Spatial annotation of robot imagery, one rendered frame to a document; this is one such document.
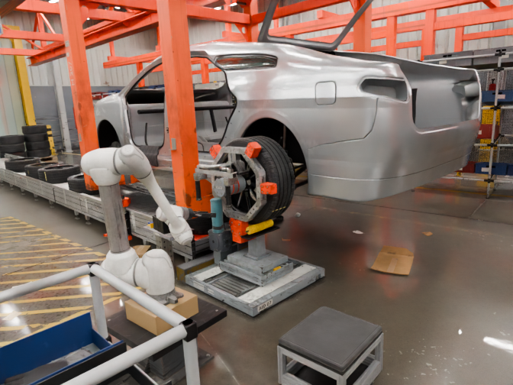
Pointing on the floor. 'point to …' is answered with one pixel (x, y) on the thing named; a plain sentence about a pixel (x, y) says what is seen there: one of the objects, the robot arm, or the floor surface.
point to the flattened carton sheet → (394, 260)
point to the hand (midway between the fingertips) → (208, 214)
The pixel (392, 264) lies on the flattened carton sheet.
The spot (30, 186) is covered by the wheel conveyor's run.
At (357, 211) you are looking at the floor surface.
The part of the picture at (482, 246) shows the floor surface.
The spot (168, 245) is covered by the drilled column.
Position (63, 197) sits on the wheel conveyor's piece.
